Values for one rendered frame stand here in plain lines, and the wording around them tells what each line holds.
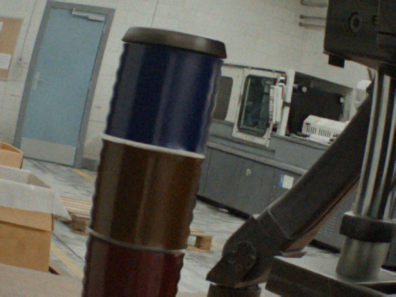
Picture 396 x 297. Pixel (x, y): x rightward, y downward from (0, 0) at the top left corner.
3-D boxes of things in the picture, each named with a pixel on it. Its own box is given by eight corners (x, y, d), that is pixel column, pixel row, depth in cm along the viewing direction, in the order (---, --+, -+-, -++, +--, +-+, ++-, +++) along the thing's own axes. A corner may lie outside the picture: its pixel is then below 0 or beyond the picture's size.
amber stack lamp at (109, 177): (159, 231, 36) (175, 147, 36) (206, 254, 33) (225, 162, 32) (73, 218, 34) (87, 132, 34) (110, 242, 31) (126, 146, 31)
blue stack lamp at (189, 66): (176, 143, 36) (193, 57, 36) (226, 158, 32) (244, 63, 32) (88, 128, 34) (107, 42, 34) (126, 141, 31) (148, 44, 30)
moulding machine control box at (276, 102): (261, 120, 955) (267, 84, 953) (279, 124, 965) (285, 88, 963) (269, 122, 938) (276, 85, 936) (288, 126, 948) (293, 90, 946)
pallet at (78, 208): (158, 227, 817) (160, 211, 816) (209, 252, 728) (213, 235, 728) (39, 206, 761) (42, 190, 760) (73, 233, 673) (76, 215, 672)
